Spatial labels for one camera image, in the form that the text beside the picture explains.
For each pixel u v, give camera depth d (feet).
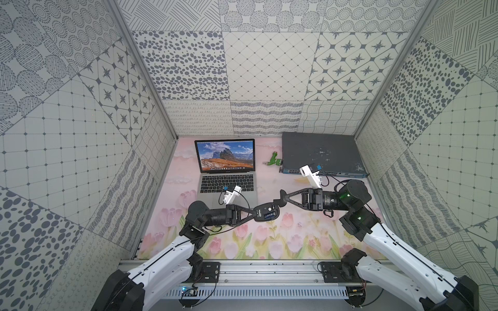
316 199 1.76
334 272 2.45
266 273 2.49
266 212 2.10
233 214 2.06
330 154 3.55
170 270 1.68
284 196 1.91
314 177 1.91
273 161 3.52
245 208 2.13
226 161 3.29
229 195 2.24
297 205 1.90
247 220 2.16
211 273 2.43
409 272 1.46
